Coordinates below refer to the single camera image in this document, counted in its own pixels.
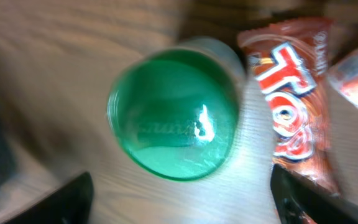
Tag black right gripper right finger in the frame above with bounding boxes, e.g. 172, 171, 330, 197
270, 164, 358, 224

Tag orange Top candy bar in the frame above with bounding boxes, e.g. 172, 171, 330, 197
237, 17, 341, 195

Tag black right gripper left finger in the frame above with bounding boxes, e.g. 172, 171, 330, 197
3, 172, 94, 224

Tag green lid jar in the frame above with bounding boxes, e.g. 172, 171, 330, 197
106, 37, 244, 182

